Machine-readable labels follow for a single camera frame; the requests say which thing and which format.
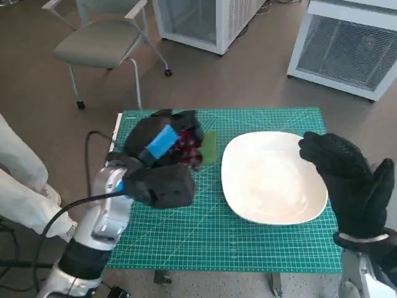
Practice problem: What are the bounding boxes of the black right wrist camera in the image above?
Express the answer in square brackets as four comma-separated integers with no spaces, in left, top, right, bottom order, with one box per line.
[370,231,397,291]

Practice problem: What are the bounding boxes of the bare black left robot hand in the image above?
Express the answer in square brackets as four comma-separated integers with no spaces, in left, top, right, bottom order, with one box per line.
[123,108,204,169]

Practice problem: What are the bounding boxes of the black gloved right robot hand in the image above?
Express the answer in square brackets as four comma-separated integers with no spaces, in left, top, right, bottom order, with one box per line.
[298,130,395,240]

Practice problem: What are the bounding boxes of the red toy grape bunch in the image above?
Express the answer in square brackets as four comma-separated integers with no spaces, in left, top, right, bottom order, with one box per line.
[172,129,218,171]

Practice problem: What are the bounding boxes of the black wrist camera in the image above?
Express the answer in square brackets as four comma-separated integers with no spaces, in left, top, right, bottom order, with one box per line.
[125,163,196,209]
[370,231,397,291]

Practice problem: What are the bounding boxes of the white plate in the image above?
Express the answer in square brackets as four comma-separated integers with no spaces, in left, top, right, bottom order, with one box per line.
[220,130,329,225]

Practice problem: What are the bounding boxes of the green cutting mat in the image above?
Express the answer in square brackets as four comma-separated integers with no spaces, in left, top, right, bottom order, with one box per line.
[105,107,344,274]

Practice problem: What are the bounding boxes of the white mesh cabinet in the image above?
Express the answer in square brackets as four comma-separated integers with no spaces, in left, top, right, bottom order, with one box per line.
[151,0,267,57]
[287,0,397,102]

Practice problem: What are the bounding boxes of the grey chair with armrests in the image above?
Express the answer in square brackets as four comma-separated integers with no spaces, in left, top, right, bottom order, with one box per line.
[42,0,174,110]

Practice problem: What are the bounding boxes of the small black box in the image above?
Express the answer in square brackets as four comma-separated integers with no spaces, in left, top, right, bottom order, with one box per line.
[107,285,131,298]

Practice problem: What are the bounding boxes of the metal table leg bracket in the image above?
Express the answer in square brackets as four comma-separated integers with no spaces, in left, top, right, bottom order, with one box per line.
[154,270,173,286]
[269,273,283,297]

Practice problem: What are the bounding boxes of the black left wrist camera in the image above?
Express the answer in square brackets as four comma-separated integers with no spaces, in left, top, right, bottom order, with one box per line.
[125,163,196,209]

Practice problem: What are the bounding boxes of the black stand rod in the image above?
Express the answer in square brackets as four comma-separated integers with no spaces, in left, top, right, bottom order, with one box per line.
[0,260,53,270]

